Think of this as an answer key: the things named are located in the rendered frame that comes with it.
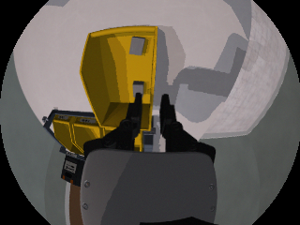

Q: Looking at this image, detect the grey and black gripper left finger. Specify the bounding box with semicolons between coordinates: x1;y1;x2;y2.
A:
83;93;143;160

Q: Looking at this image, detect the dark grey metal shelf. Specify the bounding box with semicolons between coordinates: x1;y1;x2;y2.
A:
42;110;157;160

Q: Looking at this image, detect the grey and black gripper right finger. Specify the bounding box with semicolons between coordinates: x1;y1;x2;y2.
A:
159;94;216;163

